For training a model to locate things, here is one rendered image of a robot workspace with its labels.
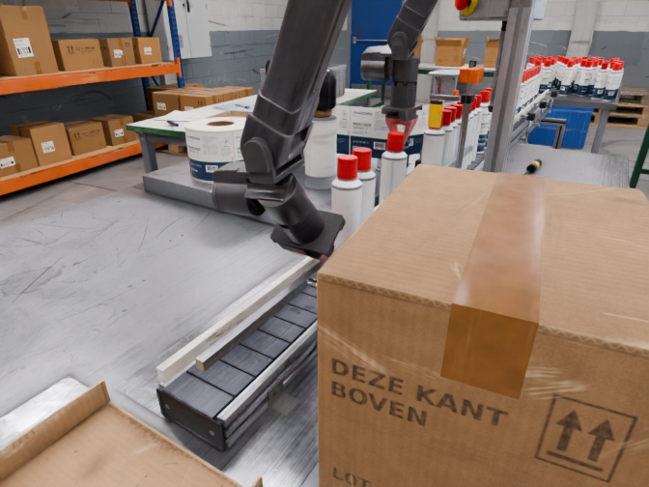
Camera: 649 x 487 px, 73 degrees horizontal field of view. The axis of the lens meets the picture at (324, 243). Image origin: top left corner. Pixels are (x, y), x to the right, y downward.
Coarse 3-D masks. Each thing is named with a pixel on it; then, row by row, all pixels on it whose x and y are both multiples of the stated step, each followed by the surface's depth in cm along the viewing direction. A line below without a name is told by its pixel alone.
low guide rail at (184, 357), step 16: (288, 272) 71; (304, 272) 75; (272, 288) 67; (256, 304) 64; (224, 320) 60; (240, 320) 62; (208, 336) 57; (192, 352) 55; (160, 368) 51; (176, 368) 53
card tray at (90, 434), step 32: (96, 384) 55; (64, 416) 52; (96, 416) 55; (128, 416) 55; (0, 448) 47; (32, 448) 50; (64, 448) 51; (96, 448) 51; (128, 448) 51; (160, 448) 51; (0, 480) 47; (32, 480) 48; (64, 480) 48; (96, 480) 48; (128, 480) 48; (160, 480) 48; (192, 480) 48; (224, 480) 48; (256, 480) 44
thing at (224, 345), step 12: (456, 156) 118; (300, 276) 61; (312, 276) 62; (288, 288) 58; (300, 288) 60; (276, 300) 56; (288, 300) 58; (264, 312) 53; (240, 324) 51; (252, 324) 52; (228, 336) 49; (240, 336) 50; (216, 348) 48; (228, 348) 49; (204, 360) 46; (216, 360) 48
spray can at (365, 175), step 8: (360, 152) 74; (368, 152) 74; (360, 160) 75; (368, 160) 75; (360, 168) 75; (368, 168) 76; (360, 176) 75; (368, 176) 75; (368, 184) 76; (368, 192) 76; (368, 200) 77; (368, 208) 78; (368, 216) 79
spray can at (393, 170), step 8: (392, 136) 86; (400, 136) 86; (392, 144) 86; (400, 144) 86; (384, 152) 89; (392, 152) 87; (400, 152) 87; (384, 160) 88; (392, 160) 87; (400, 160) 87; (384, 168) 88; (392, 168) 87; (400, 168) 88; (384, 176) 89; (392, 176) 88; (400, 176) 88; (384, 184) 90; (392, 184) 89; (384, 192) 90
